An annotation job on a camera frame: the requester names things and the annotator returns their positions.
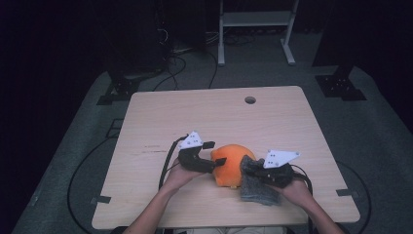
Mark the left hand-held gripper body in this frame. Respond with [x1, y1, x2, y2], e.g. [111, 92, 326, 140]
[177, 130, 218, 175]

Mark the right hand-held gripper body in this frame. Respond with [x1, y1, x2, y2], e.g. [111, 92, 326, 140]
[259, 149, 301, 189]

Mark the orange plush toy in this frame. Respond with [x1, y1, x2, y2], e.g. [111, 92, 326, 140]
[209, 143, 257, 189]

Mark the grey towel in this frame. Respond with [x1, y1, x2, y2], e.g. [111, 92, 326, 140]
[239, 154, 282, 207]

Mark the person's left hand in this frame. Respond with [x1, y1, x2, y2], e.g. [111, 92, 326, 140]
[163, 159, 206, 193]

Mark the person's right hand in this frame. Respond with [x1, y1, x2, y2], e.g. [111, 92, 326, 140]
[273, 178, 314, 210]

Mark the black stand base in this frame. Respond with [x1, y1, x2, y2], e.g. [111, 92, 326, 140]
[315, 64, 368, 101]
[96, 69, 144, 106]

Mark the dark equipment cabinet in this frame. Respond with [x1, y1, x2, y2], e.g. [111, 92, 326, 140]
[105, 0, 173, 77]

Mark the white metal stand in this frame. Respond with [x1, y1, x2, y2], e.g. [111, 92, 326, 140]
[217, 0, 300, 67]

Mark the left hand-held gripper cable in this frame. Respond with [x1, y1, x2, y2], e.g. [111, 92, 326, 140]
[158, 134, 190, 191]

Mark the hand-held gripper cable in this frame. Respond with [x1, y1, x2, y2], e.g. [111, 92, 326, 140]
[158, 134, 190, 191]
[290, 164, 315, 234]

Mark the right hand-held gripper cable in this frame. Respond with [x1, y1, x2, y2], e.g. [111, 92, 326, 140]
[290, 164, 315, 234]

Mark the black looped floor cable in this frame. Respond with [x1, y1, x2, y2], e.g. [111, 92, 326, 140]
[152, 55, 188, 92]

